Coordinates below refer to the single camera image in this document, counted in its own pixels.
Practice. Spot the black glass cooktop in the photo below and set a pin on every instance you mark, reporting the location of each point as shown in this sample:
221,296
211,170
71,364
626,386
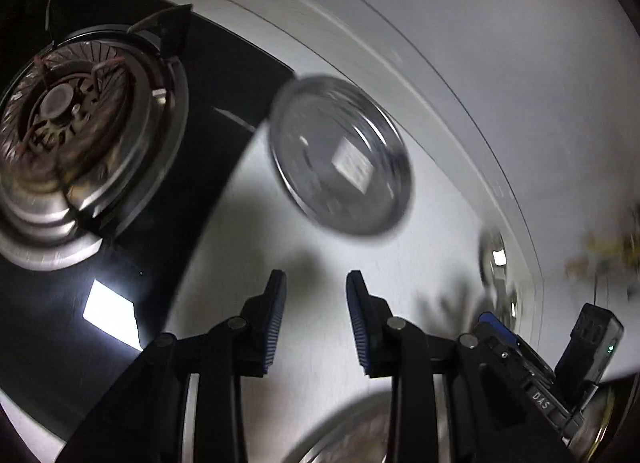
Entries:
215,93

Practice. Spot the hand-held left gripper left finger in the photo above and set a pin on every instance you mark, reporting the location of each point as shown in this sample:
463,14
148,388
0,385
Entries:
275,313

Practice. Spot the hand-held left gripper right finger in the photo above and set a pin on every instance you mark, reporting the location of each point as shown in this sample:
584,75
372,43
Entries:
357,313

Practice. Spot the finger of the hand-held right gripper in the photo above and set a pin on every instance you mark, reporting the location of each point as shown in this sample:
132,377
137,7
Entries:
495,325

